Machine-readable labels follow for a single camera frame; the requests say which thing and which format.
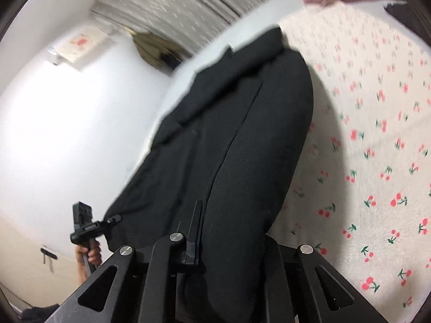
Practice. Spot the olive hanging jacket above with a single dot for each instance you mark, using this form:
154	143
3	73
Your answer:
158	48

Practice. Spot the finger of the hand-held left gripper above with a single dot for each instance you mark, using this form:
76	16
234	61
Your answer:
113	219

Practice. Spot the person's left hand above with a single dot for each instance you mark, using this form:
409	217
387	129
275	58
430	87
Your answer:
95	252

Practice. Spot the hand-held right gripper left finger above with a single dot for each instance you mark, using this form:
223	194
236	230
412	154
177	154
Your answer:
193	239

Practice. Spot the cherry print blanket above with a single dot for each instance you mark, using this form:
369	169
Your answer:
370	141

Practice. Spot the black quilted garment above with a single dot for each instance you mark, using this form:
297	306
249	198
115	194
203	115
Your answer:
404	15

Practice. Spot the dark cloth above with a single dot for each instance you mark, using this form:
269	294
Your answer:
38	313

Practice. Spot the grey dotted curtain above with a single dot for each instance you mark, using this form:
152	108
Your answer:
175	3

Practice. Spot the black coat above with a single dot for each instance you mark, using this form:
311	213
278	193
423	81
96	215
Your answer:
235	134

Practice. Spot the black wall hook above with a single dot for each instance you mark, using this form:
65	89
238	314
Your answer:
47	254

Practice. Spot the person's left forearm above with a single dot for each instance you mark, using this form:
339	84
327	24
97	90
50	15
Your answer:
81	274

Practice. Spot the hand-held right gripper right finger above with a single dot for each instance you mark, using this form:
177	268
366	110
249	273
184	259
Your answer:
303	262

